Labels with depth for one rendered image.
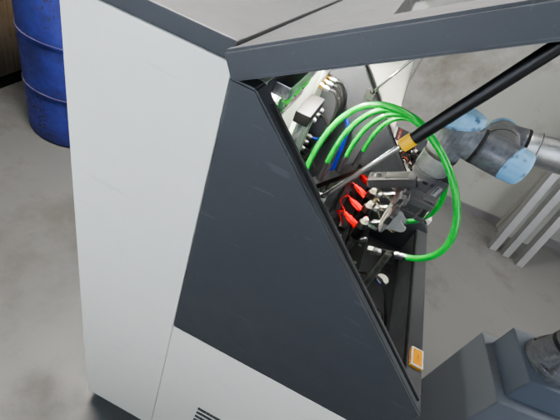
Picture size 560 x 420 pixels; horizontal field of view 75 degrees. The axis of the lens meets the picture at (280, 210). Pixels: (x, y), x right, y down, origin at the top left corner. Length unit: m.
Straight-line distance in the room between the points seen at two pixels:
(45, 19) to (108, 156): 1.79
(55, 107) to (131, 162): 2.01
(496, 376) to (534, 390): 0.10
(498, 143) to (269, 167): 0.49
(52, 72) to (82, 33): 1.92
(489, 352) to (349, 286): 0.83
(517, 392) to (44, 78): 2.65
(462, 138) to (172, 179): 0.57
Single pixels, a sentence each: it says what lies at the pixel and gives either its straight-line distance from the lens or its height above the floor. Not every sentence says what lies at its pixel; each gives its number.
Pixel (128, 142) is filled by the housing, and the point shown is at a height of 1.27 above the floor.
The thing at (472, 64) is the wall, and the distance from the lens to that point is 3.31.
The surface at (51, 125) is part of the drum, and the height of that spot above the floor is 0.15.
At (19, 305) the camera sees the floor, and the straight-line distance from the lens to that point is 2.01.
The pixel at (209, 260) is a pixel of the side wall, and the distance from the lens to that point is 0.74.
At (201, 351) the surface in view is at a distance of 1.02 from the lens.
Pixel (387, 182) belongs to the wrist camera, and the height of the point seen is 1.24.
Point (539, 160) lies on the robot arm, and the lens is 0.99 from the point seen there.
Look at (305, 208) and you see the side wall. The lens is 0.58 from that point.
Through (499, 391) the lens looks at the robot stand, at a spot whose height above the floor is 0.80.
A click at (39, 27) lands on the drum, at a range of 2.52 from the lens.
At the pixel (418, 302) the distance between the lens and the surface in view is 1.11.
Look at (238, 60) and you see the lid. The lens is 0.50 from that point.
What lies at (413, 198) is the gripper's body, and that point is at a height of 1.24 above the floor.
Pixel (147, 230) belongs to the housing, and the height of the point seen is 1.08.
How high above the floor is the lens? 1.65
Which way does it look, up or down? 39 degrees down
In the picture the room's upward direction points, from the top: 23 degrees clockwise
